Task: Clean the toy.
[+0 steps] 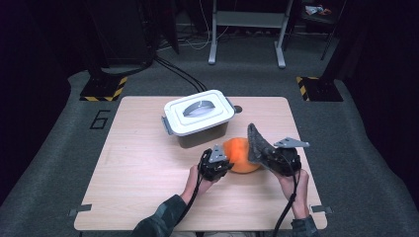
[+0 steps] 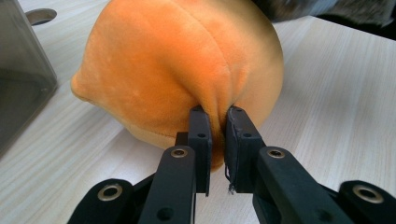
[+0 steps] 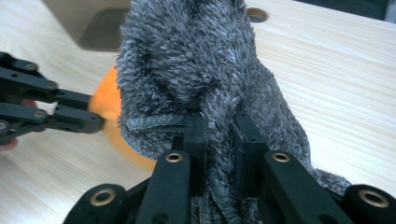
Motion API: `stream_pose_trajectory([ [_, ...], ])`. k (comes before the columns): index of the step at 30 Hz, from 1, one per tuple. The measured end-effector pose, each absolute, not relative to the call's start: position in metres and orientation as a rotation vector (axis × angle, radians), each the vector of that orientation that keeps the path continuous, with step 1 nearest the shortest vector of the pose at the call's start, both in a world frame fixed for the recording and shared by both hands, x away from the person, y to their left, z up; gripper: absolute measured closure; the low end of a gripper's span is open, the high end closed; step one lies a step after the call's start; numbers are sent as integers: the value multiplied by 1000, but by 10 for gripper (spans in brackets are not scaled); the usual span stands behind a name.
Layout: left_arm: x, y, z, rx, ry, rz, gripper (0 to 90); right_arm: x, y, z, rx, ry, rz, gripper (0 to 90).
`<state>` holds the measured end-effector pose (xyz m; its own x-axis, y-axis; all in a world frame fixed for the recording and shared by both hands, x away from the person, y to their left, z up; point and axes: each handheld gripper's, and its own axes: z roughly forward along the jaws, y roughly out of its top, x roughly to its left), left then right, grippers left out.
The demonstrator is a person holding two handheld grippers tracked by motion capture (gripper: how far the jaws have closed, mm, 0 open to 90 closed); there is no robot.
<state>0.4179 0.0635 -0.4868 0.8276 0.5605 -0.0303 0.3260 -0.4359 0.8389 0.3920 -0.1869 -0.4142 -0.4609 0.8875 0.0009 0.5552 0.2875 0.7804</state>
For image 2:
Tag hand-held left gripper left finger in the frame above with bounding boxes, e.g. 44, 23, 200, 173
138, 105, 213, 224

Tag grey fluffy towel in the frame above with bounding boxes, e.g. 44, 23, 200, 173
251, 0, 396, 27

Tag grey transparent storage box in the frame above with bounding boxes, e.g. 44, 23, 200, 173
0, 0, 59, 157

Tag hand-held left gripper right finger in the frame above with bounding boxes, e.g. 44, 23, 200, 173
224, 105, 356, 224

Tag orange plush toy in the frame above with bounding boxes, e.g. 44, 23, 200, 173
70, 0, 285, 172

